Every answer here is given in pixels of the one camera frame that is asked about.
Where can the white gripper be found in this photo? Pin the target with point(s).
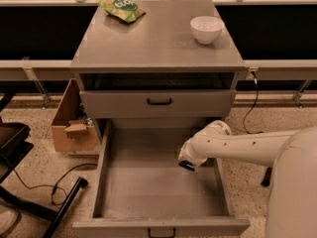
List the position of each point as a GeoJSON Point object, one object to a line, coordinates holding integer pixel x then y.
{"type": "Point", "coordinates": [190, 153]}

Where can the dark blue rxbar wrapper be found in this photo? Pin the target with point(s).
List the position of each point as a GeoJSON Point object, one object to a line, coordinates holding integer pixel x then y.
{"type": "Point", "coordinates": [186, 165]}

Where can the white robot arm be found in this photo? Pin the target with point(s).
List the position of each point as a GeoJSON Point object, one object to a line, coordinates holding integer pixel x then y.
{"type": "Point", "coordinates": [292, 157]}

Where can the closed grey middle drawer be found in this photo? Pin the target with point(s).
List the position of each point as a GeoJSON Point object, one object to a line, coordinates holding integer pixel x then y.
{"type": "Point", "coordinates": [133, 103]}

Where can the open grey bottom drawer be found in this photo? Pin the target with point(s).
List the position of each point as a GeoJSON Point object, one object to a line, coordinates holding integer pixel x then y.
{"type": "Point", "coordinates": [139, 185]}

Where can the black power adapter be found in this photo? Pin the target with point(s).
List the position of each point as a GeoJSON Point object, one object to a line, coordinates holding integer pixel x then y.
{"type": "Point", "coordinates": [266, 179]}

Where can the white bowl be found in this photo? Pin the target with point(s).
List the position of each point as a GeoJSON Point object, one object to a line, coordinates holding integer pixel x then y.
{"type": "Point", "coordinates": [206, 29]}

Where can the cardboard box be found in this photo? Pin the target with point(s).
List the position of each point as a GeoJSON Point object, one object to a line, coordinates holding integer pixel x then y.
{"type": "Point", "coordinates": [72, 130]}

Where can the green snack bag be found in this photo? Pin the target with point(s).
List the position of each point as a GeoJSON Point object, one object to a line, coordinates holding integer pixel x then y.
{"type": "Point", "coordinates": [126, 10]}

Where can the grey railing barrier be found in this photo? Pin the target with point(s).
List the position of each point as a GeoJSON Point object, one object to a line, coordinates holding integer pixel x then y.
{"type": "Point", "coordinates": [36, 66]}

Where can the black bottom drawer handle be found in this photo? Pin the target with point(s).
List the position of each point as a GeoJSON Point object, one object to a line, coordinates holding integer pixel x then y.
{"type": "Point", "coordinates": [161, 233]}

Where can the black cart frame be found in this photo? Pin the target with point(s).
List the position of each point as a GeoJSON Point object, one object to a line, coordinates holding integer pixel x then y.
{"type": "Point", "coordinates": [34, 178]}

